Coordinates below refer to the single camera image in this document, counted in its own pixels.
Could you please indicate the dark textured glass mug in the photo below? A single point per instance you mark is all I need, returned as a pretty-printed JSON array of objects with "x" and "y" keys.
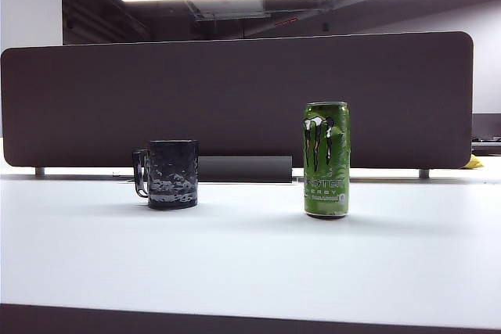
[{"x": 172, "y": 173}]

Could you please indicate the yellow object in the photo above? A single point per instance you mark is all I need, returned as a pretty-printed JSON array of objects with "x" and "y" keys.
[{"x": 475, "y": 162}]

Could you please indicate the background desk with keyboard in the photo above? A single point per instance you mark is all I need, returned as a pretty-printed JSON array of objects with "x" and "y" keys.
[{"x": 487, "y": 146}]

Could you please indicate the dark grey desk divider panel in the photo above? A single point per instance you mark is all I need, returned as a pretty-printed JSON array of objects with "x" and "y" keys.
[{"x": 117, "y": 95}]

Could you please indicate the grey metal divider foot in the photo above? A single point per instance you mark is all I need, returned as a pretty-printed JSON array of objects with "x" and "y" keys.
[
  {"x": 424, "y": 173},
  {"x": 40, "y": 171}
]

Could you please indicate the red ceiling sign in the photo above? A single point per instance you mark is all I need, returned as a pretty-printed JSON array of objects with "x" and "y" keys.
[{"x": 285, "y": 22}]

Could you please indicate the dark background partition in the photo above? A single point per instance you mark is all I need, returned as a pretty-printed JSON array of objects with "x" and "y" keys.
[{"x": 487, "y": 126}]

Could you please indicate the green energy drink can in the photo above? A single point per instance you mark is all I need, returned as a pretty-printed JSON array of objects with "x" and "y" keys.
[{"x": 326, "y": 162}]

